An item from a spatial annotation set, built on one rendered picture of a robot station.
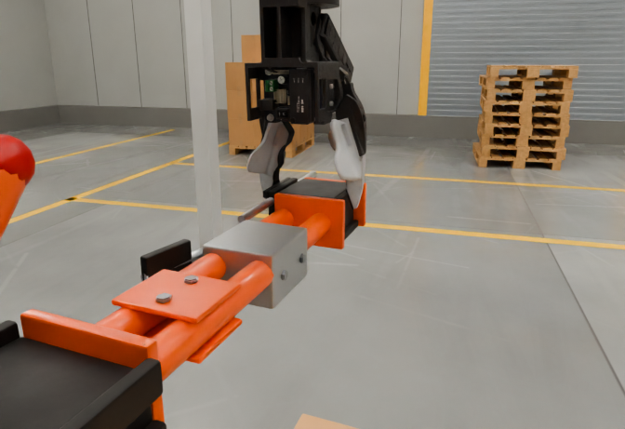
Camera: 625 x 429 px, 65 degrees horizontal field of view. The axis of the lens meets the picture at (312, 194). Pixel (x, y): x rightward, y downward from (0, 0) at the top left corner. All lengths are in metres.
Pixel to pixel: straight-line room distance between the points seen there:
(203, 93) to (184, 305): 2.95
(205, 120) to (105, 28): 8.68
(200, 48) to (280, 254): 2.89
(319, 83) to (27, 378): 0.31
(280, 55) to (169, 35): 10.51
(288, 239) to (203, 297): 0.11
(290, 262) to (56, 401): 0.21
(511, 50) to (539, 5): 0.80
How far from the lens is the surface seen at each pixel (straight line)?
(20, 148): 0.22
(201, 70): 3.23
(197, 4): 3.24
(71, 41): 12.37
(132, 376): 0.23
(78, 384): 0.25
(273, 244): 0.38
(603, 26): 9.52
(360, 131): 0.49
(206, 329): 0.30
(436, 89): 9.24
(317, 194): 0.49
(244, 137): 7.34
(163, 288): 0.33
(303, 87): 0.43
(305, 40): 0.45
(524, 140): 6.92
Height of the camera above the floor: 1.35
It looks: 15 degrees down
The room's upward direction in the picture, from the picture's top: straight up
